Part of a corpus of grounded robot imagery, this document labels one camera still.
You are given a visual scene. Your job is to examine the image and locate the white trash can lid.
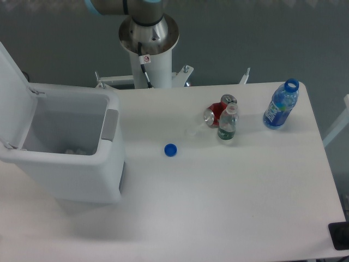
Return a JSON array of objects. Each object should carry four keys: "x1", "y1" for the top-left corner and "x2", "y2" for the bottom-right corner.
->
[{"x1": 1, "y1": 45, "x2": 46, "y2": 149}]

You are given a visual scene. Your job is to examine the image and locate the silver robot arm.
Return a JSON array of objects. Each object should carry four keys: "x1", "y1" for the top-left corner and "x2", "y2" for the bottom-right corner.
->
[{"x1": 85, "y1": 1, "x2": 179, "y2": 55}]

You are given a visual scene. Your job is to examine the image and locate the clear white bottle cap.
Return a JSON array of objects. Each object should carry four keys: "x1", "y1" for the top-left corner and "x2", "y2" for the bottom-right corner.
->
[{"x1": 185, "y1": 128, "x2": 197, "y2": 136}]

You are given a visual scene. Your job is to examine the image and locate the blue bottle cap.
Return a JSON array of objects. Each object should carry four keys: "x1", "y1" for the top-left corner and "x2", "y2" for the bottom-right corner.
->
[{"x1": 164, "y1": 143, "x2": 177, "y2": 157}]

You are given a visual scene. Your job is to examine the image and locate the crushed red soda can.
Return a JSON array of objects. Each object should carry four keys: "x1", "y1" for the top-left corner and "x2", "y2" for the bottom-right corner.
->
[{"x1": 203, "y1": 94, "x2": 237, "y2": 128}]

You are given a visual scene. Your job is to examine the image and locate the white plastic trash can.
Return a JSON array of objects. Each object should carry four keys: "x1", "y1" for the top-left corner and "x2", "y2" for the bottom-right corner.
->
[{"x1": 1, "y1": 84, "x2": 125, "y2": 204}]

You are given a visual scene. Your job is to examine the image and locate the clear green-label water bottle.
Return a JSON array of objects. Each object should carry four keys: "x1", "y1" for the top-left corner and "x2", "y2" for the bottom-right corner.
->
[{"x1": 218, "y1": 102, "x2": 238, "y2": 140}]

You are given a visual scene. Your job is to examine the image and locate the blue drink bottle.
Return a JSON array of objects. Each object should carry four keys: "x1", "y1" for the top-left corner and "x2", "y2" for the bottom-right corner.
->
[{"x1": 263, "y1": 78, "x2": 299, "y2": 130}]

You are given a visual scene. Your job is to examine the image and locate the white furniture leg right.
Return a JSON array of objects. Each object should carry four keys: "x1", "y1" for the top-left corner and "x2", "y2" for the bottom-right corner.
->
[{"x1": 322, "y1": 94, "x2": 348, "y2": 148}]

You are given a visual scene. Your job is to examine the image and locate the black device at edge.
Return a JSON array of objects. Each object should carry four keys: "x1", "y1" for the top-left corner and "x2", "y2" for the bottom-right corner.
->
[{"x1": 328, "y1": 222, "x2": 348, "y2": 251}]

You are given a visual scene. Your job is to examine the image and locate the white metal base frame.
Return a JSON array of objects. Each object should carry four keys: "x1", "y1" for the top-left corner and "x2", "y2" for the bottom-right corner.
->
[{"x1": 94, "y1": 64, "x2": 251, "y2": 90}]

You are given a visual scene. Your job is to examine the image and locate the black cable on pedestal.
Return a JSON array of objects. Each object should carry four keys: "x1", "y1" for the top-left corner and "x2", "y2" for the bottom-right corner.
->
[{"x1": 137, "y1": 41, "x2": 154, "y2": 89}]

